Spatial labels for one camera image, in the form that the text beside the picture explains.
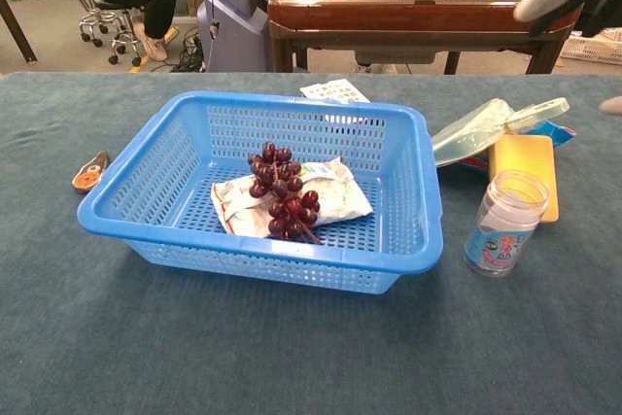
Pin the white snack packet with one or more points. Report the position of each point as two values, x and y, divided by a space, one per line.
340 201

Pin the dark red grapes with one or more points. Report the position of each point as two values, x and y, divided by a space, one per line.
279 186

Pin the blue red snack bag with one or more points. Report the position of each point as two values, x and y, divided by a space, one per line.
561 133

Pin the white plastic crate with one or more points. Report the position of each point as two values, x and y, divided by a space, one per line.
590 48

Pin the brown mahjong table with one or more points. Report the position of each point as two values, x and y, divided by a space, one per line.
413 11

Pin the yellow sponge block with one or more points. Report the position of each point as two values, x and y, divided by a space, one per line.
522 155

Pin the white red-printed card pack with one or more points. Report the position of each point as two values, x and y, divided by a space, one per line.
335 92

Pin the clear jar with blue label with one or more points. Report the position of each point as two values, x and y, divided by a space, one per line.
500 240

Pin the black chrome office chair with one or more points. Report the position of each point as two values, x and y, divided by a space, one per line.
104 21

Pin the blue plastic perforated basket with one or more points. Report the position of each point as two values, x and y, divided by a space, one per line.
146 235

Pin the orange brown correction tape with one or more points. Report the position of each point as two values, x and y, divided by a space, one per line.
90 177

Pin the dark table leg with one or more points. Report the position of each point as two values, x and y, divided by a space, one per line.
19 31

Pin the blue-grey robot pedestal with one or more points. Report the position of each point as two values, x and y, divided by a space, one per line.
233 31

